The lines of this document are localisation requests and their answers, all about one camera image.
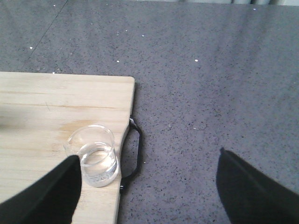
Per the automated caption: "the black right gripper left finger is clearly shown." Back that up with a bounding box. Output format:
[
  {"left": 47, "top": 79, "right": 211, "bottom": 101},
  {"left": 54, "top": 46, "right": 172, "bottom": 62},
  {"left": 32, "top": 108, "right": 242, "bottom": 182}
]
[{"left": 0, "top": 155, "right": 82, "bottom": 224}]

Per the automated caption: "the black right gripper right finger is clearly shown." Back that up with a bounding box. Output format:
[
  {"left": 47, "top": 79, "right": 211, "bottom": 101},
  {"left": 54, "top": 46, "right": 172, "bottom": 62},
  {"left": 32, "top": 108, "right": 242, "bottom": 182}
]
[{"left": 216, "top": 148, "right": 299, "bottom": 224}]

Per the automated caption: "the clear glass beaker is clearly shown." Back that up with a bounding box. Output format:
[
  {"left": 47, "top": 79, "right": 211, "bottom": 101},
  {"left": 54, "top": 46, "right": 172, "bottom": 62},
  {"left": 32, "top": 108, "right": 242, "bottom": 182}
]
[{"left": 64, "top": 124, "right": 120, "bottom": 188}]

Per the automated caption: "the light wooden cutting board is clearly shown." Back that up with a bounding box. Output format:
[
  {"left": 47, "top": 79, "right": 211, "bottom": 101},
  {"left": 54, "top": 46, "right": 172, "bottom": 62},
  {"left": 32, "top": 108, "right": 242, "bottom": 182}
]
[{"left": 0, "top": 71, "right": 136, "bottom": 224}]

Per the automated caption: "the black cutting board handle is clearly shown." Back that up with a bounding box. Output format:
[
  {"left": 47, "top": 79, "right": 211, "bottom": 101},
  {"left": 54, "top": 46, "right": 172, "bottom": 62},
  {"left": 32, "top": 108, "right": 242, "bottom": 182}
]
[{"left": 120, "top": 117, "right": 143, "bottom": 194}]

